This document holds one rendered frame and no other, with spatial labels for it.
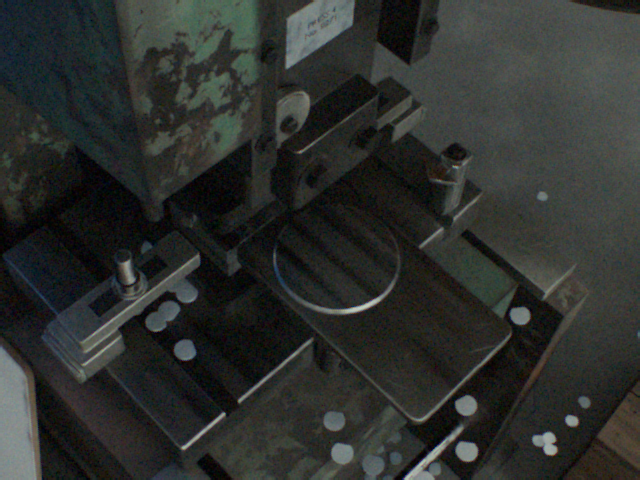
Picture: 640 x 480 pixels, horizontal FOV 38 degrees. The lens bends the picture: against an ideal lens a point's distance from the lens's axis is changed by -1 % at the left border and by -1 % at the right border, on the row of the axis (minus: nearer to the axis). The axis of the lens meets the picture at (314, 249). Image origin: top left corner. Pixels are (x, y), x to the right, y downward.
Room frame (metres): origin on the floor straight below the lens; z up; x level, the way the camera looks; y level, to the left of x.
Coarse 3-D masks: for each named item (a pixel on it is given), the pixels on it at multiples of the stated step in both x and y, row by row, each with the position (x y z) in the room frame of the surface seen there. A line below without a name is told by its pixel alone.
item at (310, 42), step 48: (288, 0) 0.48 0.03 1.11; (336, 0) 0.52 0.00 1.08; (288, 48) 0.48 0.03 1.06; (336, 48) 0.52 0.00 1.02; (288, 96) 0.47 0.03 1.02; (336, 96) 0.52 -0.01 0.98; (288, 144) 0.46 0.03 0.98; (336, 144) 0.49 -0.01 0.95; (240, 192) 0.46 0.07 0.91; (288, 192) 0.46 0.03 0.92
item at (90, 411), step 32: (0, 288) 0.52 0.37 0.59; (0, 320) 0.47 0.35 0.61; (32, 320) 0.47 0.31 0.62; (32, 352) 0.43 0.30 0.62; (64, 384) 0.39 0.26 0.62; (96, 384) 0.40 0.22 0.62; (64, 416) 0.42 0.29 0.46; (96, 416) 0.36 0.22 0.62; (128, 416) 0.36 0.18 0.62; (96, 448) 0.37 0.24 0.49; (128, 448) 0.33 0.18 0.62; (160, 448) 0.33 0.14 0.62
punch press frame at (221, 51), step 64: (0, 0) 0.43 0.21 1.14; (64, 0) 0.37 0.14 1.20; (128, 0) 0.34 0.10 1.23; (192, 0) 0.37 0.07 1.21; (256, 0) 0.40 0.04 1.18; (0, 64) 0.45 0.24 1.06; (64, 64) 0.38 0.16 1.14; (128, 64) 0.34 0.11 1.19; (192, 64) 0.37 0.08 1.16; (256, 64) 0.40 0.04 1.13; (0, 128) 0.55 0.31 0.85; (64, 128) 0.40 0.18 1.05; (128, 128) 0.34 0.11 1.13; (192, 128) 0.36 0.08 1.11; (256, 128) 0.40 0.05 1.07; (0, 192) 0.54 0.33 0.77; (64, 192) 0.59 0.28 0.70; (0, 256) 0.60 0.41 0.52; (448, 256) 0.58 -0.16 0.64; (320, 384) 0.41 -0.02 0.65; (256, 448) 0.33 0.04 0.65; (320, 448) 0.33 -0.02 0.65
